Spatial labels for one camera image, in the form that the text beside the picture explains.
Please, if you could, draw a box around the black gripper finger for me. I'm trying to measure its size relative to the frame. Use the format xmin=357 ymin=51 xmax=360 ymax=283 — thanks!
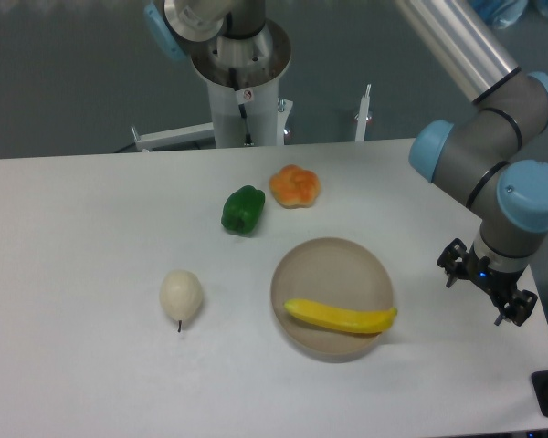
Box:
xmin=437 ymin=238 xmax=469 ymax=287
xmin=493 ymin=288 xmax=538 ymax=327

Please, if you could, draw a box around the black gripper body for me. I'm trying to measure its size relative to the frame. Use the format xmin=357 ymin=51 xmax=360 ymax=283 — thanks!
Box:
xmin=462 ymin=246 xmax=525 ymax=303

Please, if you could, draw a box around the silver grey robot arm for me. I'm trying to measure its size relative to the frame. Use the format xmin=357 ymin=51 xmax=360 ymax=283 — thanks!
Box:
xmin=143 ymin=1 xmax=548 ymax=325

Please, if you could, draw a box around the yellow banana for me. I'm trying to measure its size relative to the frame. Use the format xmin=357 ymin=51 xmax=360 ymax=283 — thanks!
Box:
xmin=284 ymin=298 xmax=398 ymax=334

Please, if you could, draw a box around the beige round plate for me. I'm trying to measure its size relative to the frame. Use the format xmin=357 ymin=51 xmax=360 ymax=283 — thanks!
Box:
xmin=270 ymin=237 xmax=394 ymax=362

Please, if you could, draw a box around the orange flower-shaped bread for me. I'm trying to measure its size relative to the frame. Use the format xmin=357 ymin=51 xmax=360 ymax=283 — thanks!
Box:
xmin=269 ymin=164 xmax=321 ymax=208

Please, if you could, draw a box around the green bell pepper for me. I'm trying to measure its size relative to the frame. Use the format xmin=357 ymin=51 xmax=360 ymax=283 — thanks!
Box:
xmin=221 ymin=185 xmax=266 ymax=235

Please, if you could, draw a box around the blue plastic bag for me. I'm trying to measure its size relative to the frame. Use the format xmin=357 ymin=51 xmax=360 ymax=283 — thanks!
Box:
xmin=469 ymin=0 xmax=528 ymax=29

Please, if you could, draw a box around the white pear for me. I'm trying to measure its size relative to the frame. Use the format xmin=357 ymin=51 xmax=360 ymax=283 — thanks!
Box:
xmin=159 ymin=270 xmax=204 ymax=332

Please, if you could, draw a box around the white right support bracket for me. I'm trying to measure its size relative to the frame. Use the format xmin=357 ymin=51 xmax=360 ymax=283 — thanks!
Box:
xmin=354 ymin=83 xmax=373 ymax=142

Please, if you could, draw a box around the white support bracket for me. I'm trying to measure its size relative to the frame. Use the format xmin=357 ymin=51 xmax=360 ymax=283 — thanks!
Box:
xmin=354 ymin=83 xmax=373 ymax=142
xmin=131 ymin=122 xmax=214 ymax=151

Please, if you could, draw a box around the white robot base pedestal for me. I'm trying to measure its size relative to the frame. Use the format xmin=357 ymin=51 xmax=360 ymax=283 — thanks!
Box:
xmin=192 ymin=19 xmax=291 ymax=149

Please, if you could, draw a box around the white left support bracket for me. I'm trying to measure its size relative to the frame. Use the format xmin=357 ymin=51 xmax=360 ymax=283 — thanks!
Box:
xmin=131 ymin=122 xmax=214 ymax=151

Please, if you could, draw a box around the black cable on pedestal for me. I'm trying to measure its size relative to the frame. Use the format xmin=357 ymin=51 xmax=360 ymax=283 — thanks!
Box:
xmin=227 ymin=67 xmax=255 ymax=146

